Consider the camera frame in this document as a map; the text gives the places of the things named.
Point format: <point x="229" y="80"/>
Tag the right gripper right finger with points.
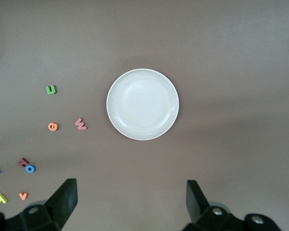
<point x="195" y="202"/>

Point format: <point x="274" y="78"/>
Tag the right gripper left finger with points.
<point x="62" y="197"/>

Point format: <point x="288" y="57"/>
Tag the orange foam letter e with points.
<point x="53" y="126"/>

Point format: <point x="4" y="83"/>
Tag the pink foam letter w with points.
<point x="80" y="124"/>

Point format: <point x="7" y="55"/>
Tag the green foam letter u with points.
<point x="50" y="90"/>

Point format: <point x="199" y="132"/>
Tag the orange foam letter v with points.
<point x="23" y="195"/>

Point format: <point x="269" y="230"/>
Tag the blue foam letter o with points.
<point x="27" y="168"/>

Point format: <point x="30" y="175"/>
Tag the dark red foam letter z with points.
<point x="22" y="162"/>

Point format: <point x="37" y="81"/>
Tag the yellow foam letter k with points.
<point x="1" y="198"/>

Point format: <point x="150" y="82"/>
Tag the beige round plate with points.
<point x="142" y="104"/>

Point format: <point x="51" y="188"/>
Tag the brown table cover sheet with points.
<point x="207" y="48"/>

